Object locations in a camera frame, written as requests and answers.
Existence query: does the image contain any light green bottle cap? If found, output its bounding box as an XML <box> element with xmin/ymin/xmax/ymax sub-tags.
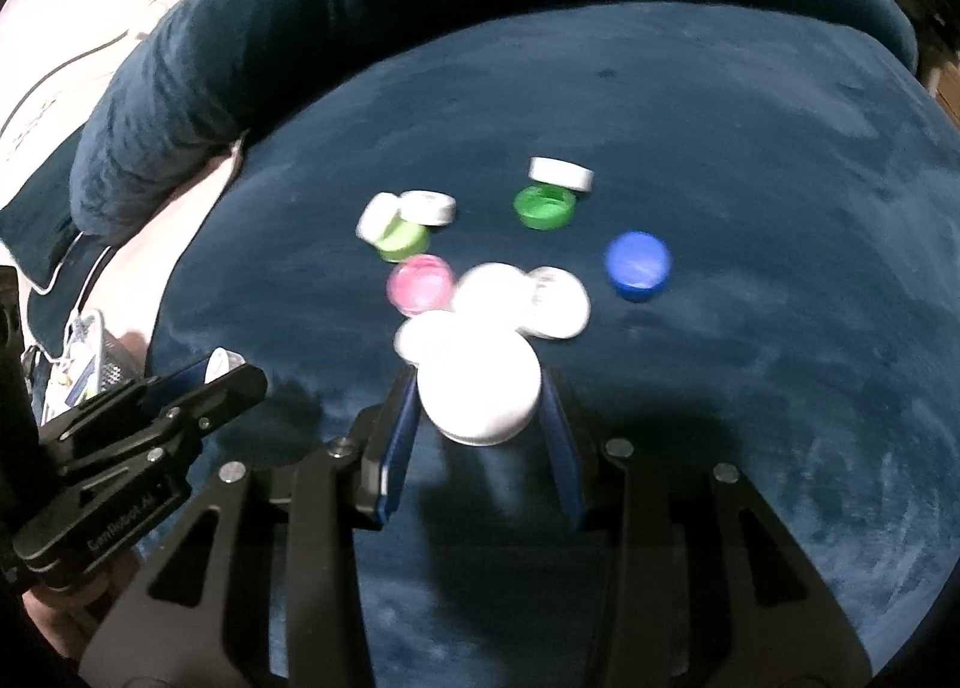
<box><xmin>394</xmin><ymin>311</ymin><xmax>457</xmax><ymax>366</ymax></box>

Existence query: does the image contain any large white bottle cap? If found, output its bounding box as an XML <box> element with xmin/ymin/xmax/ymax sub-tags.
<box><xmin>416</xmin><ymin>330</ymin><xmax>542</xmax><ymax>447</ymax></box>

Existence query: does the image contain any white cap near dark green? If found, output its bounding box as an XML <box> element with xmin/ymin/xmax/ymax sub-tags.
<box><xmin>529</xmin><ymin>156</ymin><xmax>594</xmax><ymax>194</ymax></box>

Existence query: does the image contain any blue bottle cap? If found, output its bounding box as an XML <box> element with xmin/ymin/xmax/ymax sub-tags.
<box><xmin>604</xmin><ymin>231</ymin><xmax>674</xmax><ymax>303</ymax></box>

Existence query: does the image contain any white round cap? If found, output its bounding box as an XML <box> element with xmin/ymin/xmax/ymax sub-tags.
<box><xmin>398</xmin><ymin>189</ymin><xmax>457</xmax><ymax>228</ymax></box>

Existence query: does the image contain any light green cap under white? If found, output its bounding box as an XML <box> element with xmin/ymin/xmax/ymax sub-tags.
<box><xmin>374</xmin><ymin>218</ymin><xmax>431</xmax><ymax>264</ymax></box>

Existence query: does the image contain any pink bottle cap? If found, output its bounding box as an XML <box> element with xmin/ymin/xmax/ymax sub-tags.
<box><xmin>386</xmin><ymin>254</ymin><xmax>455</xmax><ymax>317</ymax></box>

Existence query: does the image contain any pink bed sheet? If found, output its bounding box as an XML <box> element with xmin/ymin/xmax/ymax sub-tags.
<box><xmin>85</xmin><ymin>142</ymin><xmax>242</xmax><ymax>373</ymax></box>

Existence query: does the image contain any dark green bottle cap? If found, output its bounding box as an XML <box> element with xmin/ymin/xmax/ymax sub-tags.
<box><xmin>512</xmin><ymin>184</ymin><xmax>576</xmax><ymax>231</ymax></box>

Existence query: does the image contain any dark blue piped pillow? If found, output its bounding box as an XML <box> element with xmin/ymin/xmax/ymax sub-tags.
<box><xmin>2</xmin><ymin>127</ymin><xmax>114</xmax><ymax>361</ymax></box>

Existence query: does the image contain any dark blue plush blanket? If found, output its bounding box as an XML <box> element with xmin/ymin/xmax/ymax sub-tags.
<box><xmin>148</xmin><ymin>4</ymin><xmax>958</xmax><ymax>665</ymax></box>

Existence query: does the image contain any white cap on light green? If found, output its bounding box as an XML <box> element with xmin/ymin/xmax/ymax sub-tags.
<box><xmin>355</xmin><ymin>192</ymin><xmax>400</xmax><ymax>244</ymax></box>

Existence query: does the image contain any white open cap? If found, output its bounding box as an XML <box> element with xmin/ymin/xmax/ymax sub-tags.
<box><xmin>451</xmin><ymin>262</ymin><xmax>534</xmax><ymax>330</ymax></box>

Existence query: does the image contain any white ridged cap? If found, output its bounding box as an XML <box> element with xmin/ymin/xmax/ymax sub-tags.
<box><xmin>521</xmin><ymin>267</ymin><xmax>590</xmax><ymax>340</ymax></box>

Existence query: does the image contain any person's left hand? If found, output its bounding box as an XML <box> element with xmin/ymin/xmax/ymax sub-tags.
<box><xmin>21</xmin><ymin>548</ymin><xmax>142</xmax><ymax>660</ymax></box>

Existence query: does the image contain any white upholstered headboard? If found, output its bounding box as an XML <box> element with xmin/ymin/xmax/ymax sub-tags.
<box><xmin>0</xmin><ymin>0</ymin><xmax>226</xmax><ymax>164</ymax></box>

